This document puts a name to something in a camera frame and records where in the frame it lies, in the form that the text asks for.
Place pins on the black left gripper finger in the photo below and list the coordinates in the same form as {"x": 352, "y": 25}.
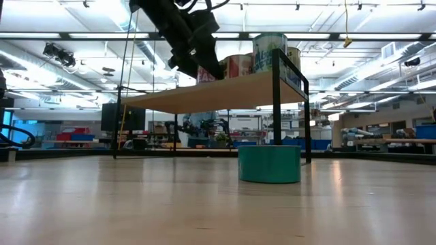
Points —
{"x": 185, "y": 67}
{"x": 213, "y": 61}

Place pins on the peas can red label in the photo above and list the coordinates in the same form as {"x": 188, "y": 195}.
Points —
{"x": 206, "y": 75}

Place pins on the red white tomato can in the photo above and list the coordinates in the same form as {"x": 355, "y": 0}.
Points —
{"x": 238, "y": 66}

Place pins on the teal white label can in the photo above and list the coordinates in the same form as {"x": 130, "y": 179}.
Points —
{"x": 265, "y": 54}

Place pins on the blue peaches can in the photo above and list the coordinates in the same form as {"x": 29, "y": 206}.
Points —
{"x": 294, "y": 58}

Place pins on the short teal can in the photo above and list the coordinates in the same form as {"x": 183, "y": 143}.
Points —
{"x": 269, "y": 165}

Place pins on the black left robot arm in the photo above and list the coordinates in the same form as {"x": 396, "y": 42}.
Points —
{"x": 160, "y": 17}

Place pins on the black background monitor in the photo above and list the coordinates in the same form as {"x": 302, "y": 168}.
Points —
{"x": 134, "y": 119}

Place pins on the small potted plant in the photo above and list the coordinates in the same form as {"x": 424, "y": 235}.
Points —
{"x": 221, "y": 137}

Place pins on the blue storage bin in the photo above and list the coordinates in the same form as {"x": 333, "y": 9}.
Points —
{"x": 425, "y": 131}
{"x": 83, "y": 137}
{"x": 247, "y": 144}

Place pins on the black ceiling spotlight cluster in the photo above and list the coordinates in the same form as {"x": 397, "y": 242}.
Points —
{"x": 64, "y": 59}

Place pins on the black framed light bar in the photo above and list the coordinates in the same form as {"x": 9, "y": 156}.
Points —
{"x": 64, "y": 35}

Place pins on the red storage bin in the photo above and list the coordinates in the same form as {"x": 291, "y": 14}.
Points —
{"x": 64, "y": 136}

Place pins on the wooden workbench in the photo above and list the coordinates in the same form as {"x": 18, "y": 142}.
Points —
{"x": 391, "y": 140}

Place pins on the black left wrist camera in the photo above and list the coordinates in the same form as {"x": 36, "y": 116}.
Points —
{"x": 204, "y": 22}

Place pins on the wooden shelf black frame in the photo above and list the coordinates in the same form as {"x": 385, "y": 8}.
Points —
{"x": 204, "y": 97}

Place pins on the black metal table frame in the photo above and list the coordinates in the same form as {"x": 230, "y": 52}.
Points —
{"x": 68, "y": 154}

